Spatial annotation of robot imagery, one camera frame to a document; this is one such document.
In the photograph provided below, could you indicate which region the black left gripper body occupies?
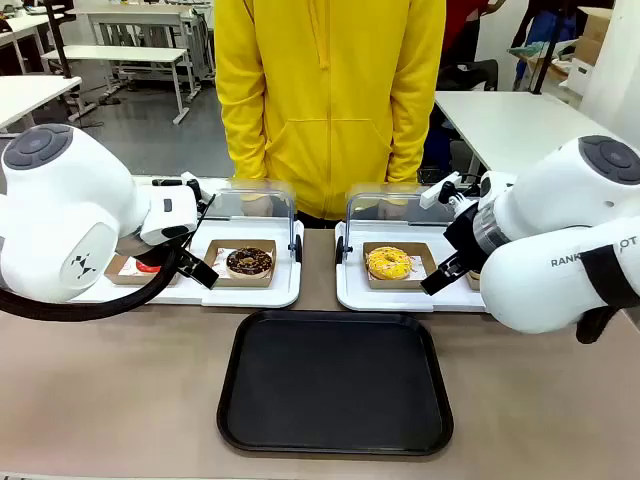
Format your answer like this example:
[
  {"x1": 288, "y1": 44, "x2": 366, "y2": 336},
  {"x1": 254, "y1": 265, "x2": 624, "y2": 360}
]
[{"x1": 117, "y1": 225, "x2": 193, "y2": 271}]

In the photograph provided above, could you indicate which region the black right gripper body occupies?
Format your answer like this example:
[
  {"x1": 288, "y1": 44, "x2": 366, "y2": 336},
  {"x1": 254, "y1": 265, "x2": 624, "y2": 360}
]
[{"x1": 442, "y1": 201, "x2": 490, "y2": 263}]

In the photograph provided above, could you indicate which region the cardboard box with chocolate donut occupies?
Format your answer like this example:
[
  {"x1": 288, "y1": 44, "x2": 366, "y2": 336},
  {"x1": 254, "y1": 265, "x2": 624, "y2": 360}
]
[{"x1": 203, "y1": 238, "x2": 278, "y2": 289}]

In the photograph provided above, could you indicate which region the cardboard box with yellow donut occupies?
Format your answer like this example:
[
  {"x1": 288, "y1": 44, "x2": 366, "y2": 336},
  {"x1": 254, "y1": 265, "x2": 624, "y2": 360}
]
[{"x1": 362, "y1": 241, "x2": 438, "y2": 292}]

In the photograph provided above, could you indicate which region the cardboard box with red donut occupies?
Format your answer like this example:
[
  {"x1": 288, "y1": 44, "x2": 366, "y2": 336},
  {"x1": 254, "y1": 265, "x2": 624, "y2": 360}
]
[{"x1": 103, "y1": 251, "x2": 180, "y2": 287}]

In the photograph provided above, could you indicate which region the chocolate sprinkled donut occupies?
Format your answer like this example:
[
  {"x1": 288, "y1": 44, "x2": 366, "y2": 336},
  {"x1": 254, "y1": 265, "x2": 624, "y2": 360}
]
[{"x1": 225, "y1": 246, "x2": 275, "y2": 279}]

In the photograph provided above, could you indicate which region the white display tray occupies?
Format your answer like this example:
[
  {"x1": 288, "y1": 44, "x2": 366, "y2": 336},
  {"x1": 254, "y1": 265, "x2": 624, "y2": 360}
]
[
  {"x1": 69, "y1": 218, "x2": 305, "y2": 309},
  {"x1": 334, "y1": 219, "x2": 494, "y2": 314}
]

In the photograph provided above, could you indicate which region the yellow glazed donut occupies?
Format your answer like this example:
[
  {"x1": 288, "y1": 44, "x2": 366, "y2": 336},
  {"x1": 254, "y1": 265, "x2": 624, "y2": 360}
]
[{"x1": 365, "y1": 245, "x2": 413, "y2": 282}]

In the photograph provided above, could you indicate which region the black plastic serving tray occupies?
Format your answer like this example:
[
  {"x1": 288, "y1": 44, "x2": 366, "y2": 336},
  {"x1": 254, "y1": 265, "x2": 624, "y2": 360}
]
[{"x1": 215, "y1": 308, "x2": 456, "y2": 458}]

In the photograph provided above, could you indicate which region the person's left hand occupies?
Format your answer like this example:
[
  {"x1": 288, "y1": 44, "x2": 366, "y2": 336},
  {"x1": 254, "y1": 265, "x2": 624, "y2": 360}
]
[{"x1": 377, "y1": 196, "x2": 409, "y2": 221}]

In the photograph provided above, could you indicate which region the person's right hand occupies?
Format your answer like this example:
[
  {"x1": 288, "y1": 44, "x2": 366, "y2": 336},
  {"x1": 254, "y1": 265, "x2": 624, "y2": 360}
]
[{"x1": 239, "y1": 194, "x2": 275, "y2": 219}]

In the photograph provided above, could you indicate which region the clear plastic display lid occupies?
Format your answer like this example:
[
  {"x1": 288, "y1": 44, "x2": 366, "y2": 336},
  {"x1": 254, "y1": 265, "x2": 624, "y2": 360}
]
[
  {"x1": 335, "y1": 181, "x2": 454, "y2": 265},
  {"x1": 197, "y1": 178, "x2": 304, "y2": 263}
]

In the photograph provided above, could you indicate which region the white office table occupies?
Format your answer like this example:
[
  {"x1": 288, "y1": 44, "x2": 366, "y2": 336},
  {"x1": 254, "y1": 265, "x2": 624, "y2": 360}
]
[
  {"x1": 432, "y1": 89, "x2": 626, "y2": 177},
  {"x1": 0, "y1": 13, "x2": 67, "y2": 76},
  {"x1": 0, "y1": 74, "x2": 84, "y2": 139}
]

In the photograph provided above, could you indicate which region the black office chair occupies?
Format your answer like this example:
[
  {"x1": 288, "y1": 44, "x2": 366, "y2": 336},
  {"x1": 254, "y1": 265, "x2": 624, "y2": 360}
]
[{"x1": 447, "y1": 57, "x2": 500, "y2": 93}]

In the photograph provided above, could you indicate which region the person in yellow hoodie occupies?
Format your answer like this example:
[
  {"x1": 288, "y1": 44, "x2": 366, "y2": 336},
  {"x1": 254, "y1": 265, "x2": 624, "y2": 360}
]
[{"x1": 213, "y1": 0, "x2": 448, "y2": 222}]

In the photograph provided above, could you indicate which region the black vertical pole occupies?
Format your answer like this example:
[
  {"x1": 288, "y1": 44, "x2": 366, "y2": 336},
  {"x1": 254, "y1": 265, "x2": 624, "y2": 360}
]
[
  {"x1": 529, "y1": 0, "x2": 557, "y2": 96},
  {"x1": 41, "y1": 0, "x2": 77, "y2": 80}
]

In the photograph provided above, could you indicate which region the white bench table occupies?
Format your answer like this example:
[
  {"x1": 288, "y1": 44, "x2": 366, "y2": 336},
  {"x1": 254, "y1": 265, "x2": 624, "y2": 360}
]
[{"x1": 41, "y1": 44, "x2": 190, "y2": 126}]

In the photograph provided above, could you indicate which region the white storage box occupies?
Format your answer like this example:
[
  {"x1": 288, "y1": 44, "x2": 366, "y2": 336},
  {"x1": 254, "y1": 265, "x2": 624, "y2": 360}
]
[{"x1": 568, "y1": 56, "x2": 595, "y2": 85}]

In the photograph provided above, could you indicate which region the person in red shirt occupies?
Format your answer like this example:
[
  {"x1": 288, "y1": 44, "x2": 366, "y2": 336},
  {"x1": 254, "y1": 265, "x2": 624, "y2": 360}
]
[{"x1": 441, "y1": 0, "x2": 507, "y2": 53}]

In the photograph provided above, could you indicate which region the person in dark clothes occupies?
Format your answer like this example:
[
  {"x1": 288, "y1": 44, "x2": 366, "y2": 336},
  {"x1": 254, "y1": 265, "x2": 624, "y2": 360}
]
[{"x1": 508, "y1": 0, "x2": 582, "y2": 51}]

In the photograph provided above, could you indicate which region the brown cardboard box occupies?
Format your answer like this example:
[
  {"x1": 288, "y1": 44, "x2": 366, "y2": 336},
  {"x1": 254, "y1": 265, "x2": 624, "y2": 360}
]
[{"x1": 573, "y1": 6, "x2": 614, "y2": 67}]

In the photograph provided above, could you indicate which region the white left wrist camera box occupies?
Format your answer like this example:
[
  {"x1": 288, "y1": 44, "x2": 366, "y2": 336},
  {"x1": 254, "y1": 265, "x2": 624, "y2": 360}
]
[{"x1": 139, "y1": 185, "x2": 200, "y2": 246}]

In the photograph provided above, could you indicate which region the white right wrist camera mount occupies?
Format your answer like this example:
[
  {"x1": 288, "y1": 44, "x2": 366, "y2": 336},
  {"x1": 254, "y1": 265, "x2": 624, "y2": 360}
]
[{"x1": 419, "y1": 170, "x2": 481, "y2": 212}]

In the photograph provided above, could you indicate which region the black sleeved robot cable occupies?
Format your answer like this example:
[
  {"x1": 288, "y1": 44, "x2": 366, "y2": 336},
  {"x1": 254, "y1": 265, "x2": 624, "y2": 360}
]
[{"x1": 0, "y1": 239, "x2": 182, "y2": 322}]

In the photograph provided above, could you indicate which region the black strap and cable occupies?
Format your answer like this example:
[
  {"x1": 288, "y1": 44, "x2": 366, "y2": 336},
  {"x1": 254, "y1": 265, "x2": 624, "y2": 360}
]
[{"x1": 574, "y1": 244, "x2": 640, "y2": 345}]

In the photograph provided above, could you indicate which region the white desk with frame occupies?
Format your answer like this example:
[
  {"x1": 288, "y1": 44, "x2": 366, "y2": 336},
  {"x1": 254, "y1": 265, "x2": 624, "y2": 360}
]
[{"x1": 64, "y1": 3, "x2": 211, "y2": 86}]

